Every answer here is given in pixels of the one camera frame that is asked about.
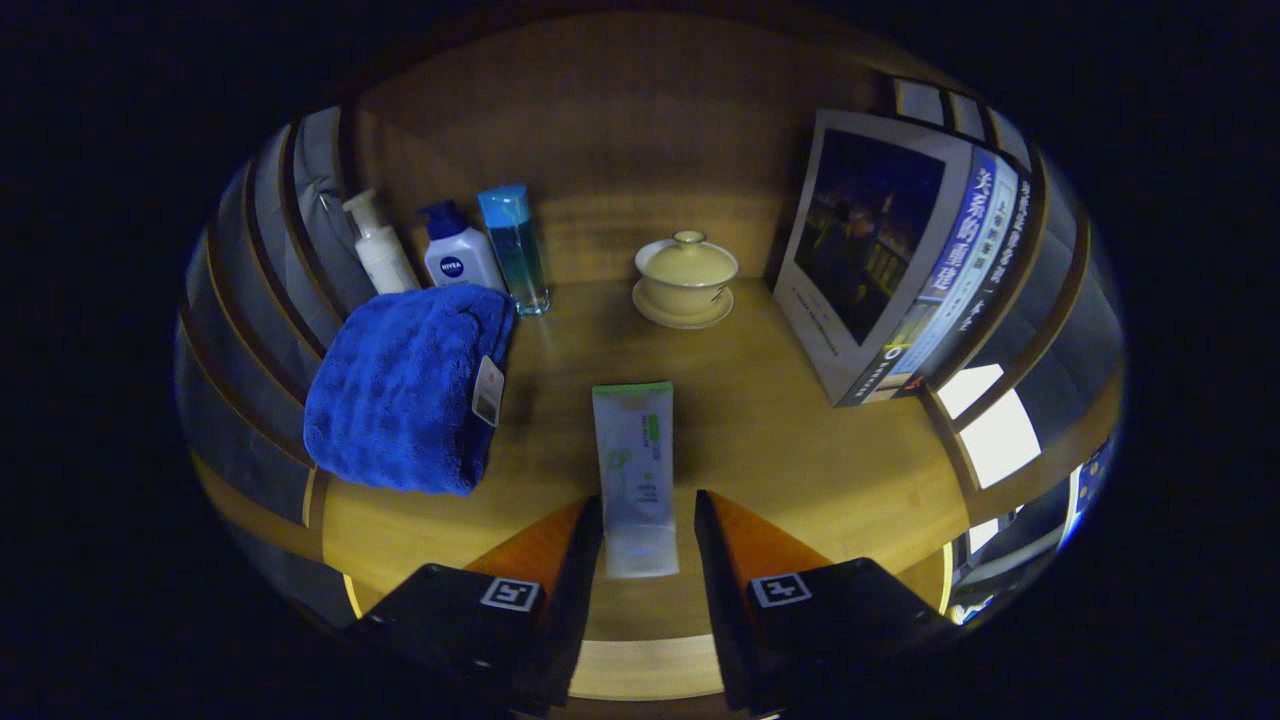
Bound beige lidded tea cup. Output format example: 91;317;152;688
632;230;740;331

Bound wooden cabinet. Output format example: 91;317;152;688
175;10;1126;701

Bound blue folded towel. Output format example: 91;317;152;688
303;284;517;497

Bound white green tube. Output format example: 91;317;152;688
592;381;681;579

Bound book with dark photo cover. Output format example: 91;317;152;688
773;108;1001;408

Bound white lotion bottle blue cap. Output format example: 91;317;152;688
417;200;506;292

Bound teal clear bottle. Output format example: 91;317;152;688
477;184;552;316

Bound wooden countertop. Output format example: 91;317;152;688
320;278;973;701

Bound thin pale book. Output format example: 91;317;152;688
905;160;1021;396

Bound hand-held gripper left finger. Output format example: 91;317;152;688
345;495;604;716

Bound white pump bottle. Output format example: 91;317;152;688
342;189;421;296

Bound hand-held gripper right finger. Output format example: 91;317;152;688
694;489;961;716

